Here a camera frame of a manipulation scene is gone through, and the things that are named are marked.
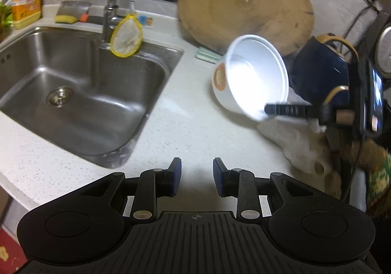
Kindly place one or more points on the round wooden cutting board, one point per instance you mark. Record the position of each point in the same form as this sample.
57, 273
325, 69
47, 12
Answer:
244, 2

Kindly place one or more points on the red floral mat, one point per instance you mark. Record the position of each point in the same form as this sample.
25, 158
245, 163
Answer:
9, 249

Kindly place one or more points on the blue rice cooker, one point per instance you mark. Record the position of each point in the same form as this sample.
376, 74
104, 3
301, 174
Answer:
317, 69

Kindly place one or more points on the small counter sticker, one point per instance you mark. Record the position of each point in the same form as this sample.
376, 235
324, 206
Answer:
146, 21

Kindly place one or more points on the green striped cloth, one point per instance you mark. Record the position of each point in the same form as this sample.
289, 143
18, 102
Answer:
207, 54

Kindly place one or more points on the yellow sponge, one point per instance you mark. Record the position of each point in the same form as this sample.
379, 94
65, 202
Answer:
65, 19

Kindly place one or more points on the black rice cooker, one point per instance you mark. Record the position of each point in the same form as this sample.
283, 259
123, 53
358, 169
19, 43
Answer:
385, 48

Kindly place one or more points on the yellow-rimmed mesh strainer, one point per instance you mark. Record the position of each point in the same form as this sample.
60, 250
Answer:
126, 37

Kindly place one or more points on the cleaver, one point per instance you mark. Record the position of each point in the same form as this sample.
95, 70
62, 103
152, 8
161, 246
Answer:
74, 7

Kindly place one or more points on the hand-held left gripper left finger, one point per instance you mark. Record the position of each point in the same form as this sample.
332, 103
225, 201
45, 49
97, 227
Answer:
175, 178

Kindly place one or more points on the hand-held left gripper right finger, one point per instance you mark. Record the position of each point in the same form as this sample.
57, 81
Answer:
218, 179

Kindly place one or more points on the yellow detergent bottle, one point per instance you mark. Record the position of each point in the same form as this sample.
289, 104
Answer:
26, 8

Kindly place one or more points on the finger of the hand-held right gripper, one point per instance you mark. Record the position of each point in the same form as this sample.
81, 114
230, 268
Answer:
287, 110

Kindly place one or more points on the white bowl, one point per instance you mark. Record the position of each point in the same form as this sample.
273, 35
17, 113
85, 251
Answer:
244, 78

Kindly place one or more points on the green leafy vegetable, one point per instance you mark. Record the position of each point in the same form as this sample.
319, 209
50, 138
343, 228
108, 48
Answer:
5, 16

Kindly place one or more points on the stainless steel sink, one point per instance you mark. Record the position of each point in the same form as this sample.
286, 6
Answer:
91, 94

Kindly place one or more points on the clear plastic bag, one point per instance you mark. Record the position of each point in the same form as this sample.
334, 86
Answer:
293, 142

